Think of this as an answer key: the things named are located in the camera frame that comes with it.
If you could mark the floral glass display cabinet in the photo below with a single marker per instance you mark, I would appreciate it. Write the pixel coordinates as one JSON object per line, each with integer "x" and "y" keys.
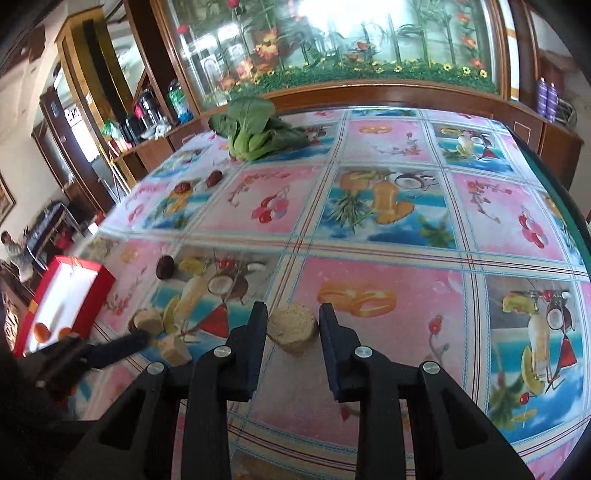
{"x": 351, "y": 46}

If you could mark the red cardboard box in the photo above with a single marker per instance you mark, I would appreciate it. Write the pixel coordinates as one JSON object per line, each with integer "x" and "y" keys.
{"x": 64, "y": 295}

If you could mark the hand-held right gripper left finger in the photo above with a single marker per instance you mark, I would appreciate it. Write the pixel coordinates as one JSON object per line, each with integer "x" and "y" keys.
{"x": 257, "y": 337}

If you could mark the purple bottle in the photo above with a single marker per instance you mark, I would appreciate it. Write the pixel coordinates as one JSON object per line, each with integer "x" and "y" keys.
{"x": 541, "y": 94}
{"x": 552, "y": 101}

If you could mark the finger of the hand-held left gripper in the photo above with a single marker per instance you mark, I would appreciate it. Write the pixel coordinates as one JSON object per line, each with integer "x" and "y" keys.
{"x": 117, "y": 348}

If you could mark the green bok choy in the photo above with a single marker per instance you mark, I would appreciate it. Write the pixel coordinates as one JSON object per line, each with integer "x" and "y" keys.
{"x": 249, "y": 129}

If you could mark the wooden shelving unit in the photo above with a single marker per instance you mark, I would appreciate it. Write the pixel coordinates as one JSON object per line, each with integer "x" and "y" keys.
{"x": 87, "y": 92}

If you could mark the dark red date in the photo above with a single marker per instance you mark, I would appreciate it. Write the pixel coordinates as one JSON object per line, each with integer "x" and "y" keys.
{"x": 182, "y": 188}
{"x": 165, "y": 267}
{"x": 214, "y": 178}

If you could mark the round brown cake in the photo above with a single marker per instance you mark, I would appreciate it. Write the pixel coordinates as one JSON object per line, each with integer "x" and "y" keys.
{"x": 175, "y": 349}
{"x": 293, "y": 328}
{"x": 148, "y": 321}

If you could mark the green plastic bottle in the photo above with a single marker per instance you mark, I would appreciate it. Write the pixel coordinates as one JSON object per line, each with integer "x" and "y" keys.
{"x": 178, "y": 102}

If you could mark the printed fruit tablecloth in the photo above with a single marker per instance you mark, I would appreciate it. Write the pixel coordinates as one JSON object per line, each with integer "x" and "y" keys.
{"x": 392, "y": 258}

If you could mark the black thermos jug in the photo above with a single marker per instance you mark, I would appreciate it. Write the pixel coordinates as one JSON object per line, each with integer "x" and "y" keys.
{"x": 147, "y": 108}

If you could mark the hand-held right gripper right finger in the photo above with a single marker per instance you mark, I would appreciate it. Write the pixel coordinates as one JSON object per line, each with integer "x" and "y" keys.
{"x": 330, "y": 344}

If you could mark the small orange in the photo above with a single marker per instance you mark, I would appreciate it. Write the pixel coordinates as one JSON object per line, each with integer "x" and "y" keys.
{"x": 64, "y": 332}
{"x": 41, "y": 331}

